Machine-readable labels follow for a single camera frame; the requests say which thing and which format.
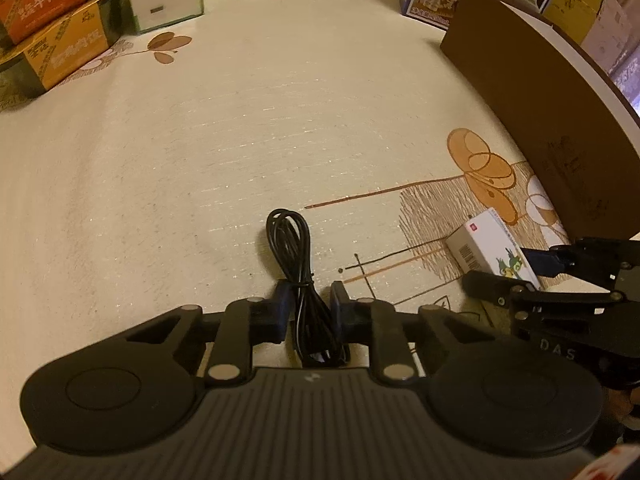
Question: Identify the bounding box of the pink white mailing box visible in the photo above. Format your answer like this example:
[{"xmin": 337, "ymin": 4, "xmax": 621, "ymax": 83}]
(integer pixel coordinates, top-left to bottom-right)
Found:
[{"xmin": 582, "ymin": 0, "xmax": 633, "ymax": 76}]

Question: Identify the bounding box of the brown cardboard storage box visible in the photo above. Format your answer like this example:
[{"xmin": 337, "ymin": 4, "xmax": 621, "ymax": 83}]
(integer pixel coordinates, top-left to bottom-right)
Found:
[{"xmin": 440, "ymin": 0, "xmax": 640, "ymax": 248}]

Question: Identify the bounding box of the yellow cardboard box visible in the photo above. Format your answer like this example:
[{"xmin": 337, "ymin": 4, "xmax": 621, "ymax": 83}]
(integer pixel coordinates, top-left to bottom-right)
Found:
[{"xmin": 542, "ymin": 0, "xmax": 604, "ymax": 45}]

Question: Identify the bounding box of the yellow label instant meal bowl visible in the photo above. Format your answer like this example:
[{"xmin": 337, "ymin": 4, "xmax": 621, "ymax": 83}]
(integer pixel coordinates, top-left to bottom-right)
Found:
[{"xmin": 0, "ymin": 0, "xmax": 134, "ymax": 99}]

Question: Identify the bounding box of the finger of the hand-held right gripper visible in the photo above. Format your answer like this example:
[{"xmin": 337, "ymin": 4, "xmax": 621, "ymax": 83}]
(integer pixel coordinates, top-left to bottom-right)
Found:
[
  {"xmin": 462, "ymin": 269, "xmax": 627, "ymax": 312},
  {"xmin": 522, "ymin": 236, "xmax": 640, "ymax": 282}
]

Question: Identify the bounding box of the white bird print ointment box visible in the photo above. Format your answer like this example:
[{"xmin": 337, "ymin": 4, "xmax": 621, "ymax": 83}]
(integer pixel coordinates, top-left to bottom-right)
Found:
[{"xmin": 445, "ymin": 211, "xmax": 543, "ymax": 291}]

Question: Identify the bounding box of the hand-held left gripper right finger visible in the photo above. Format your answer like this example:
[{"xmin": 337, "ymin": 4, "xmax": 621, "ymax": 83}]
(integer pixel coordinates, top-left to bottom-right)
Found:
[{"xmin": 330, "ymin": 280, "xmax": 493, "ymax": 386}]

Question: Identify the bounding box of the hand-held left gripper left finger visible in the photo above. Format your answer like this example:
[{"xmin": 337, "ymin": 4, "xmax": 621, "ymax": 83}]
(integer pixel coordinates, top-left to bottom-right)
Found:
[{"xmin": 125, "ymin": 280, "xmax": 293, "ymax": 386}]

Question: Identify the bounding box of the person's right forearm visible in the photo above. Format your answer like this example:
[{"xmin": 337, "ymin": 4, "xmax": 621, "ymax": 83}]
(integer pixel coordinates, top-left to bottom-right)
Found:
[{"xmin": 580, "ymin": 437, "xmax": 640, "ymax": 480}]

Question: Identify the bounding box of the red label instant meal bowl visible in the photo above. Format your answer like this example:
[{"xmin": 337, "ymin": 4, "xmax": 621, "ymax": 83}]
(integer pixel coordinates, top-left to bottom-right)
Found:
[{"xmin": 0, "ymin": 0, "xmax": 126, "ymax": 46}]

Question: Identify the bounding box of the black cable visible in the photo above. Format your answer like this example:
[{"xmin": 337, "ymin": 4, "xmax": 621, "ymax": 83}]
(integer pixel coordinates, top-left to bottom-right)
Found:
[{"xmin": 266, "ymin": 208, "xmax": 351, "ymax": 367}]

